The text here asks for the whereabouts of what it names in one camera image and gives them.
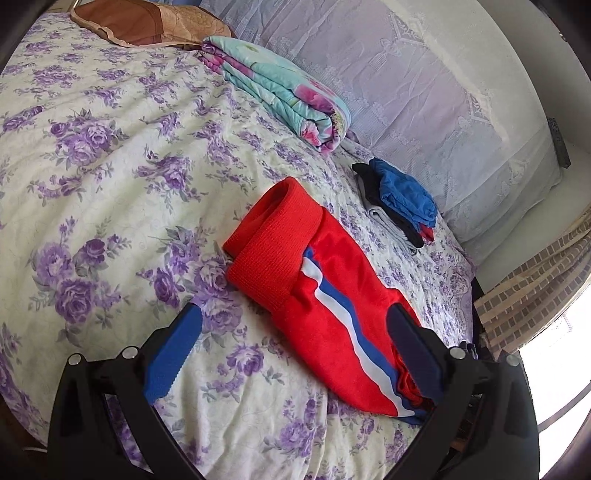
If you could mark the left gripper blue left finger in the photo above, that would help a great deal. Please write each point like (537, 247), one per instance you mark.
(166, 350)

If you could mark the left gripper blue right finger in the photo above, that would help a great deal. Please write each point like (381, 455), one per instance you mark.
(422, 352)

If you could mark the red track pants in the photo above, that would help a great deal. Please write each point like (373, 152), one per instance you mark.
(291, 257)

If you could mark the beige checked curtain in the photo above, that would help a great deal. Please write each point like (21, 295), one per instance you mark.
(528, 299)

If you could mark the folded red garment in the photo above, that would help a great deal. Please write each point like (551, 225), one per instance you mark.
(427, 233)

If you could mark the folded grey garment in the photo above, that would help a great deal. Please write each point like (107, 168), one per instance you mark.
(379, 216)

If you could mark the folded blue garment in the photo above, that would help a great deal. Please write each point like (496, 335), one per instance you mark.
(404, 194)

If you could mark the purple floral bedsheet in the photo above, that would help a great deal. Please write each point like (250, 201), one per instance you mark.
(122, 173)

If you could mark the white lace covered bedding pile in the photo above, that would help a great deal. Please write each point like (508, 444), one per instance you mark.
(434, 87)

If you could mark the folded floral turquoise blanket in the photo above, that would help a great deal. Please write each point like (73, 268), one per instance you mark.
(309, 108)

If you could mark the brown pillow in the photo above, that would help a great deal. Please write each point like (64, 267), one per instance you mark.
(136, 23)

